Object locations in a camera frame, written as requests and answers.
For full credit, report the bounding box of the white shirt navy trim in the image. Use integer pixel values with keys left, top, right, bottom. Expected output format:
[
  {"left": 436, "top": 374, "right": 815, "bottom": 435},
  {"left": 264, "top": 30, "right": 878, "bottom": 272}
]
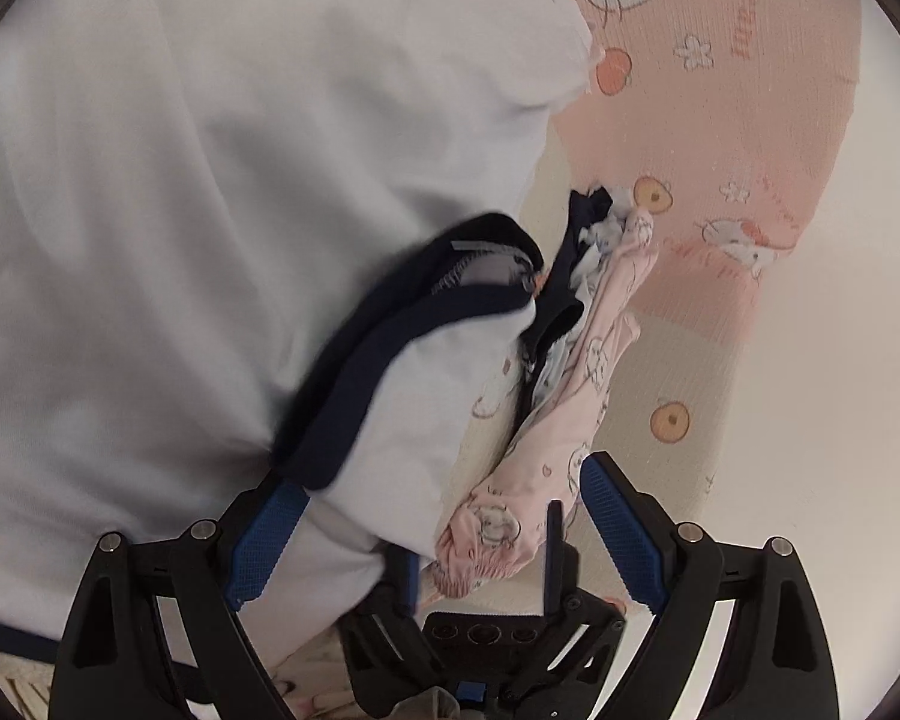
[{"left": 0, "top": 0, "right": 590, "bottom": 640}]

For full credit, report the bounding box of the wicker bamboo basket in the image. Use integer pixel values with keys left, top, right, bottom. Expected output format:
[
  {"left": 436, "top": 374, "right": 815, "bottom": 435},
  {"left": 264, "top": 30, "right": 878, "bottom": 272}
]
[{"left": 0, "top": 652, "right": 53, "bottom": 720}]

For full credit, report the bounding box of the pink cartoon print pajama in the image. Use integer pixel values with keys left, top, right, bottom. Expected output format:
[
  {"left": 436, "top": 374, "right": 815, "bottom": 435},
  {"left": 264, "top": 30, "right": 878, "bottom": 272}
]
[{"left": 430, "top": 210, "right": 656, "bottom": 598}]

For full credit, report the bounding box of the navy garment under pajama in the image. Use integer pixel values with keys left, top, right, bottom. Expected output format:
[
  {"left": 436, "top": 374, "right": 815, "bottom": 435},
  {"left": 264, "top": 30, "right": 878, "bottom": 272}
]
[{"left": 520, "top": 187, "right": 622, "bottom": 413}]

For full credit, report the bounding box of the pink cream Hello Kitty blanket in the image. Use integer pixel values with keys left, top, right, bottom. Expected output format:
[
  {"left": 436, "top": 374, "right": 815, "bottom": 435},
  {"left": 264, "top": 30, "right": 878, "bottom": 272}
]
[{"left": 269, "top": 0, "right": 865, "bottom": 720}]

